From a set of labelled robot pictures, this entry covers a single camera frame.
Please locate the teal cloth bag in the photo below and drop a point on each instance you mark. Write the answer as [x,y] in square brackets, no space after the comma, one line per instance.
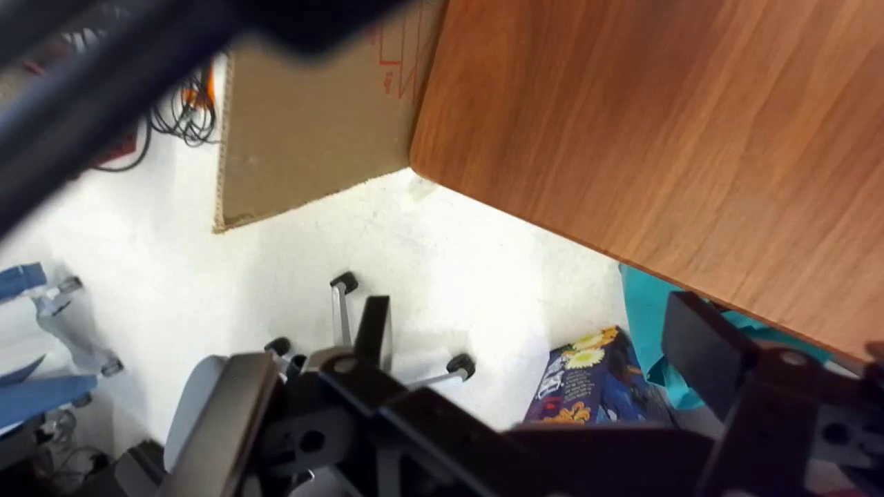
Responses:
[643,314]

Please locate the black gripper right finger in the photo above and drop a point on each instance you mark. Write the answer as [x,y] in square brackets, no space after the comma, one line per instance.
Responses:
[712,348]

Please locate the brown cardboard panel red print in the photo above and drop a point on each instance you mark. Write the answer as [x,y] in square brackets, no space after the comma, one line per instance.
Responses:
[313,129]

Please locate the purple cartoon print bag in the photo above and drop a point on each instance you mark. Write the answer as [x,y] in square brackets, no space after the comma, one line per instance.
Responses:
[589,382]

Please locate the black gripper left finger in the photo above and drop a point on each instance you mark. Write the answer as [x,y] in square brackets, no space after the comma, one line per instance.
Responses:
[374,336]

